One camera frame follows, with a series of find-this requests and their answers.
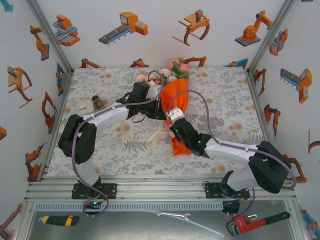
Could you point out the orange wrapping paper sheet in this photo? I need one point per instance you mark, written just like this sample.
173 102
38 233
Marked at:
175 95

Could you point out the cream lace ribbon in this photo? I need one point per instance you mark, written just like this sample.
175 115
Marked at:
156 135

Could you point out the pink white artificial flower bunch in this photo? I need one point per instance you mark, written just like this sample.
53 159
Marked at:
183 67

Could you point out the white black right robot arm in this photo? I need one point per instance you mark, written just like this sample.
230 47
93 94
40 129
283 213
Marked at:
232 150

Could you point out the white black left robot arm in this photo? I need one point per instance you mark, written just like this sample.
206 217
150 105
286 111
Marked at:
107 116

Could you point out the brown spice jar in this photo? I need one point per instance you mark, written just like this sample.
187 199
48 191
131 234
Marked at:
99 103

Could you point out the white square table clock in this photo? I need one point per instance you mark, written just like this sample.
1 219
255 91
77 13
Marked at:
84 108

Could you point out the grey floral table mat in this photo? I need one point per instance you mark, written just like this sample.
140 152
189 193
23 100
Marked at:
225 82

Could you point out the silver open-end wrench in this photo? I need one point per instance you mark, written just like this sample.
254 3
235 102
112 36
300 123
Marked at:
172 214

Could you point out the red pipe wrench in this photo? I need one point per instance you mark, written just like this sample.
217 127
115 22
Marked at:
240 222

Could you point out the small green-lit circuit board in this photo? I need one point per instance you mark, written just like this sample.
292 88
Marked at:
93 203

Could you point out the yellow black utility knife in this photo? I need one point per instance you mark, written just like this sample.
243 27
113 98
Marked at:
60 220

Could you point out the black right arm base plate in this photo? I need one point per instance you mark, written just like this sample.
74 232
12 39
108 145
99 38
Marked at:
212 191

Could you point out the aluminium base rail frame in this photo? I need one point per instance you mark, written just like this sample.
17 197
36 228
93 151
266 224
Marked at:
160 192

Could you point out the aluminium side rail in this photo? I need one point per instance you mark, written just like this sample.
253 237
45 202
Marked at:
66 87
253 82

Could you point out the black mounting bracket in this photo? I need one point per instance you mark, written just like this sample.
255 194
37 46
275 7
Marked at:
231 207

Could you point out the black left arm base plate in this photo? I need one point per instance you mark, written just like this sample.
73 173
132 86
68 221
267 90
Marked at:
110 191

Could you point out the aluminium corner post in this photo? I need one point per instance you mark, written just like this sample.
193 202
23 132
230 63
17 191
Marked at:
269 37
51 37

